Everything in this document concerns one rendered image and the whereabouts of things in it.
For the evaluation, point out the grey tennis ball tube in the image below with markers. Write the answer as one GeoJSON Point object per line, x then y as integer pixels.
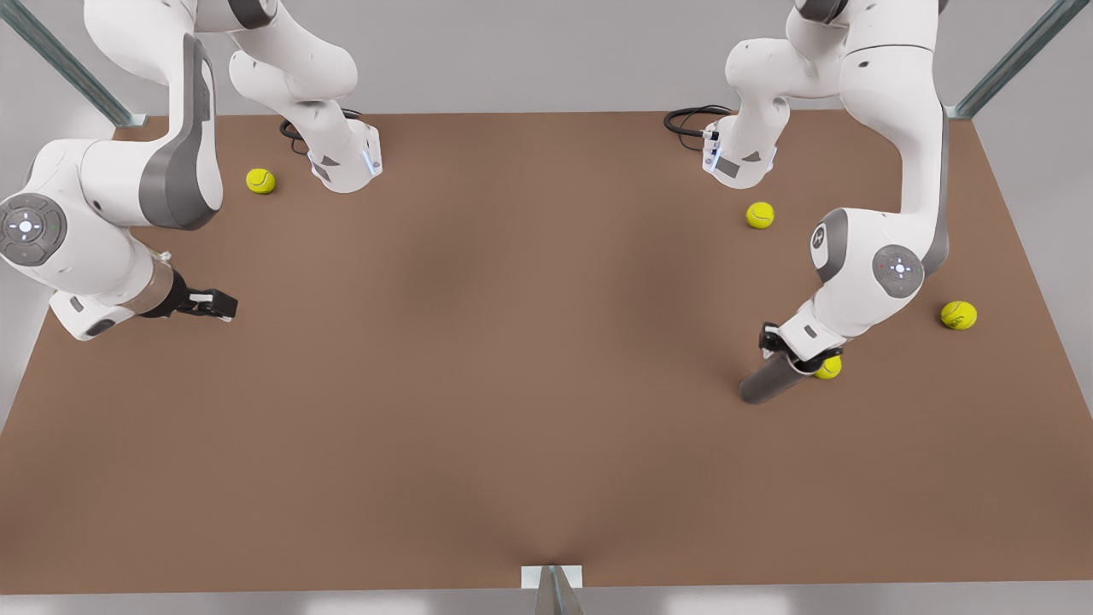
{"type": "Point", "coordinates": [771, 379]}

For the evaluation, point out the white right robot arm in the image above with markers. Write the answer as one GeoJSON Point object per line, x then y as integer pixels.
{"type": "Point", "coordinates": [102, 179]}

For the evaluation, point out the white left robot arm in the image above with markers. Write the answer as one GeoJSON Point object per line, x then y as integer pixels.
{"type": "Point", "coordinates": [862, 256]}

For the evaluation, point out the yellow tennis ball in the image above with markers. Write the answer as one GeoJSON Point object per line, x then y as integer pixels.
{"type": "Point", "coordinates": [760, 215]}
{"type": "Point", "coordinates": [260, 180]}
{"type": "Point", "coordinates": [831, 369]}
{"type": "Point", "coordinates": [958, 315]}

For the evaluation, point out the silver frame post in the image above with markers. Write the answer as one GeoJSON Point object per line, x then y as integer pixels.
{"type": "Point", "coordinates": [553, 591]}
{"type": "Point", "coordinates": [1012, 60]}
{"type": "Point", "coordinates": [70, 61]}

